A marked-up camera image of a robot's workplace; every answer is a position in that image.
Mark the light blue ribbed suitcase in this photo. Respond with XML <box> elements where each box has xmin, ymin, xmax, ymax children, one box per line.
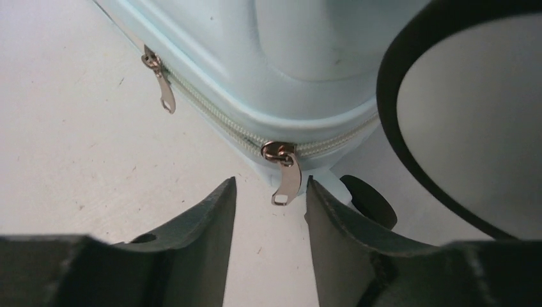
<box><xmin>92</xmin><ymin>0</ymin><xmax>542</xmax><ymax>242</ymax></box>

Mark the silver zipper pull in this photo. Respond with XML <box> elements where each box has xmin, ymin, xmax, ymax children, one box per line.
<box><xmin>141</xmin><ymin>45</ymin><xmax>176</xmax><ymax>114</ymax></box>
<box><xmin>261</xmin><ymin>141</ymin><xmax>302</xmax><ymax>206</ymax></box>

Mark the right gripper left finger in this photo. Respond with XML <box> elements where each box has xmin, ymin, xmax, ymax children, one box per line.
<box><xmin>1</xmin><ymin>178</ymin><xmax>236</xmax><ymax>306</ymax></box>

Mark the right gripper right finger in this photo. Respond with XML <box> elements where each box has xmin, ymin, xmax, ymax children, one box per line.
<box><xmin>306</xmin><ymin>176</ymin><xmax>541</xmax><ymax>306</ymax></box>

